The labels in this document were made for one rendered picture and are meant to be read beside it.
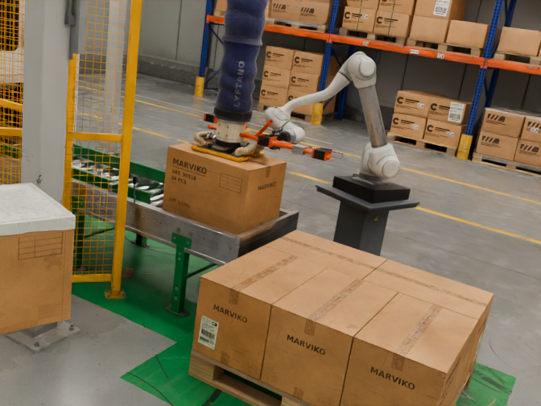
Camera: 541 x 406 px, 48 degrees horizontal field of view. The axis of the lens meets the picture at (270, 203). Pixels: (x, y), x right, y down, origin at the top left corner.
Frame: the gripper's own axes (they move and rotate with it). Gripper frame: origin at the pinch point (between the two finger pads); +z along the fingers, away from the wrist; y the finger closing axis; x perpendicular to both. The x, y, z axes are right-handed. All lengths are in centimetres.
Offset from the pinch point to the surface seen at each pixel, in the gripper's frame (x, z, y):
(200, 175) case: 29.6, 21.6, 24.5
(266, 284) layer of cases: -44, 66, 54
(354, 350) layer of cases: -98, 83, 59
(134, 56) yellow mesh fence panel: 66, 44, -37
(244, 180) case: -0.6, 23.5, 19.4
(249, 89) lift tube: 15.8, 2.7, -26.8
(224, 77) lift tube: 28.5, 10.5, -31.6
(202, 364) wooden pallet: -24, 82, 99
